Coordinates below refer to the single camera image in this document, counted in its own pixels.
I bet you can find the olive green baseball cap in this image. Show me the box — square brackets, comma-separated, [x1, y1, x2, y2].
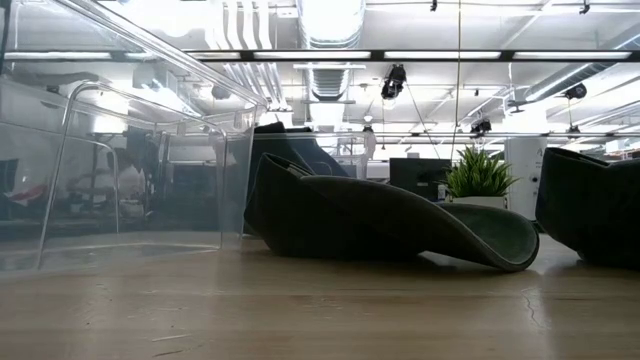
[243, 152, 541, 274]
[533, 146, 640, 271]

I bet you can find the black computer monitor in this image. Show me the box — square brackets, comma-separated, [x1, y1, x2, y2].
[388, 157, 454, 202]

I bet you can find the black overhead light bar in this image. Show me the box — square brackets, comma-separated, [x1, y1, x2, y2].
[0, 48, 640, 64]

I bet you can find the small green potted plant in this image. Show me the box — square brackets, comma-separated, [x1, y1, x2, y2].
[440, 144, 522, 210]

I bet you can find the black ceiling spotlight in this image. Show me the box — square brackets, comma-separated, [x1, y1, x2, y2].
[469, 117, 494, 137]
[564, 81, 589, 101]

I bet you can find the person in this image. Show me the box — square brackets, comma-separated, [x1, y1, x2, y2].
[105, 148, 149, 222]

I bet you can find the white round pillar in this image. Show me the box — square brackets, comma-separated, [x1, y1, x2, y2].
[503, 137, 550, 222]

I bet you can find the black overhead camera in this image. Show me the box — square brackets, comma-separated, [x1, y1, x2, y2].
[379, 63, 409, 101]

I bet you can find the silver ceiling air duct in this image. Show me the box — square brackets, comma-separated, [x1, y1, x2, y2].
[296, 0, 369, 102]

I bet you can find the thin hanging cable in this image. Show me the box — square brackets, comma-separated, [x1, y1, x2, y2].
[451, 0, 464, 162]

